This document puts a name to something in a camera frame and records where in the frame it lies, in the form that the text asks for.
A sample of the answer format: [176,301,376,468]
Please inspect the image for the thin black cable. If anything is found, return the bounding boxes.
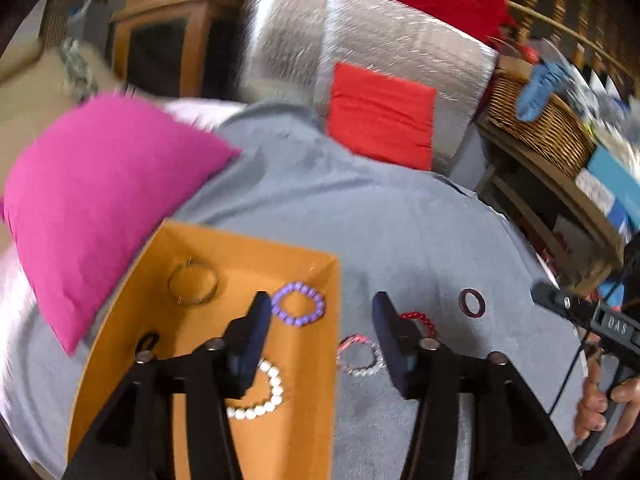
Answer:
[549,332,593,417]

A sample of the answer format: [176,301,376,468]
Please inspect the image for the pink bead bracelet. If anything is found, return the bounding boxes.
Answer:
[336,334,385,378]

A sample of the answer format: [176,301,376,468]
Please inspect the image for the dark red bangle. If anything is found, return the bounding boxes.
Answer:
[458,288,487,319]

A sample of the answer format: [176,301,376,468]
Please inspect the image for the black bangle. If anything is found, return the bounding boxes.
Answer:
[136,331,161,356]

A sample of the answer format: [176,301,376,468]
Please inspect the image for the gold metal bangle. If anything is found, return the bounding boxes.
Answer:
[167,258,220,307]

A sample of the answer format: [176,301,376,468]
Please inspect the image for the striped cloth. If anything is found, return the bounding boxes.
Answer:
[59,37,98,101]

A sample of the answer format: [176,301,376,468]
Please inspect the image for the small red square pillow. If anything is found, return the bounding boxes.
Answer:
[325,62,437,172]

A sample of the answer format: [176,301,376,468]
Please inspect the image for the blue cloth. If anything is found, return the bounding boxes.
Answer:
[515,61,571,122]

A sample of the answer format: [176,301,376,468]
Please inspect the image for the silver foil insulation board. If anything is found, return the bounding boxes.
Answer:
[240,0,498,176]

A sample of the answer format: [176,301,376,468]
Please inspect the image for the wicker basket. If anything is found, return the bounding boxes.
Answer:
[482,67,596,178]

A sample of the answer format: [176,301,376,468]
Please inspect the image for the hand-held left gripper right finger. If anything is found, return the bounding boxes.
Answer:
[372,291,583,480]

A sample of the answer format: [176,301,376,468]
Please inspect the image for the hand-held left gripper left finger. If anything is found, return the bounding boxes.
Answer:
[62,291,273,480]

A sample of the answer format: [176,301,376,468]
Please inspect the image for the purple bead bracelet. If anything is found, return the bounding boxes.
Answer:
[271,281,327,328]

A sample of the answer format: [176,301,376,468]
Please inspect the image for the orange cardboard box tray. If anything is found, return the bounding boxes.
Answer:
[66,219,342,480]

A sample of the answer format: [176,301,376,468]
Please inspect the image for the wooden cabinet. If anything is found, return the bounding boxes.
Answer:
[107,0,261,98]

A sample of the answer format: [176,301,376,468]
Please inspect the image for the person's right hand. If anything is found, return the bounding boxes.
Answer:
[574,355,640,443]

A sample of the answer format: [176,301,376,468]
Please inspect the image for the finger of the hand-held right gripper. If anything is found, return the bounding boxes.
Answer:
[531,282,596,322]

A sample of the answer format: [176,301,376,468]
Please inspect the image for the blue box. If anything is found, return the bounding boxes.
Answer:
[575,147,640,236]

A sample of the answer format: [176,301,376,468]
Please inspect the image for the pink pillow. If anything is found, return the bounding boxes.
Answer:
[1,94,243,356]

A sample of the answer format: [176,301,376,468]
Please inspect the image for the white bead bracelet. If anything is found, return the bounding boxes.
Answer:
[226,358,285,422]

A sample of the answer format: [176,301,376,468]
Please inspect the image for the wooden side table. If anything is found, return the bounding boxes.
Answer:
[475,120,631,296]

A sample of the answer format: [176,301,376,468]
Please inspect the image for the red bead bracelet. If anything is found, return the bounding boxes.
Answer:
[399,311,437,339]

